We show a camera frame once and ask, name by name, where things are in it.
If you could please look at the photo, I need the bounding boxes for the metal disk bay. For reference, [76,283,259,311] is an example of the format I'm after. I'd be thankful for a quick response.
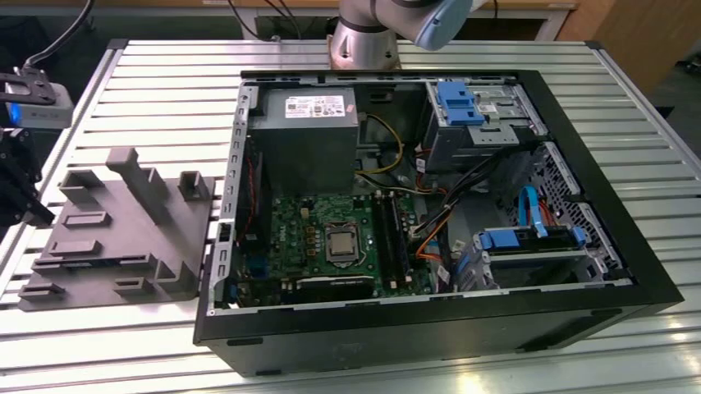
[454,227,629,293]

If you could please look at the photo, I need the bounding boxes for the yellow wire bundle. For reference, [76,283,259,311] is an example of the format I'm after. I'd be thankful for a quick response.
[354,113,437,195]

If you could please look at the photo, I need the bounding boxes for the orange wire bundle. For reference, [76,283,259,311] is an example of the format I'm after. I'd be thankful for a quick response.
[413,204,457,262]

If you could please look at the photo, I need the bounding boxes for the blue plastic drive latch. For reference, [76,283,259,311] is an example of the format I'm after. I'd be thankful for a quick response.
[435,80,489,126]

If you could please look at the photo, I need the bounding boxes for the black open PC case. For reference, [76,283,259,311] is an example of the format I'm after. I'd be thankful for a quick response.
[192,68,686,377]

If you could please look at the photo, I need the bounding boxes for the silver CPU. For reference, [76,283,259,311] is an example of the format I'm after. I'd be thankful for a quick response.
[326,232,358,256]

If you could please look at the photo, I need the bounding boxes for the black wire bundle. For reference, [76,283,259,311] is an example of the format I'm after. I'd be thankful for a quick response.
[410,141,542,240]

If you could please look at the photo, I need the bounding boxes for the blue SATA cable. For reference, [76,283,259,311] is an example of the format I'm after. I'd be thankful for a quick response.
[515,185,551,240]

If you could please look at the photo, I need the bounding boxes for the hard disk in blue carrier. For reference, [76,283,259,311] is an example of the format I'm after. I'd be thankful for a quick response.
[473,227,591,256]

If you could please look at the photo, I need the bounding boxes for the black graphics card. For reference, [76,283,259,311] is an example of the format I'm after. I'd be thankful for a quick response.
[282,273,379,305]

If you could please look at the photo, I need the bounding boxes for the metal drive cage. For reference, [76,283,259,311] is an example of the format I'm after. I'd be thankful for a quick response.
[423,80,549,173]

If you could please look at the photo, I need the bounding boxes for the grey parts rack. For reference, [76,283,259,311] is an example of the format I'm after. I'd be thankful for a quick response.
[15,146,219,314]

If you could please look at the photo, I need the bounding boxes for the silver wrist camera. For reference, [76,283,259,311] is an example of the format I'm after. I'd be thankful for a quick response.
[0,69,76,129]

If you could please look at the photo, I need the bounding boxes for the blue RAM stick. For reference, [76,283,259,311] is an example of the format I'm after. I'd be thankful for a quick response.
[60,258,128,273]

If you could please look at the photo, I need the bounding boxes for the wooden cabinet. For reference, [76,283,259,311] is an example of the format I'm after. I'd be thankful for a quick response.
[555,0,701,98]

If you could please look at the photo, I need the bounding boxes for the black camera cable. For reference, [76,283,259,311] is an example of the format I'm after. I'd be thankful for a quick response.
[21,0,97,73]

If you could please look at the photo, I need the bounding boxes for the green motherboard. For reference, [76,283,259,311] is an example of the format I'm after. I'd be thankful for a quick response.
[232,190,442,308]

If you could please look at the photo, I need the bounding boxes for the CPU socket metal cover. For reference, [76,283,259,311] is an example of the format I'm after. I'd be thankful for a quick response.
[322,221,367,270]

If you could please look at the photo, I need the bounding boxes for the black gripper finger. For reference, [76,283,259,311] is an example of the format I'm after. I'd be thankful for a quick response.
[3,179,57,228]

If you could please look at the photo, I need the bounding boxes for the grey power supply unit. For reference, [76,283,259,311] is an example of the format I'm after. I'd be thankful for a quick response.
[248,85,363,196]

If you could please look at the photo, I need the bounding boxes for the black chair base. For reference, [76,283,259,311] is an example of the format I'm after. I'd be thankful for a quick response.
[677,51,701,76]

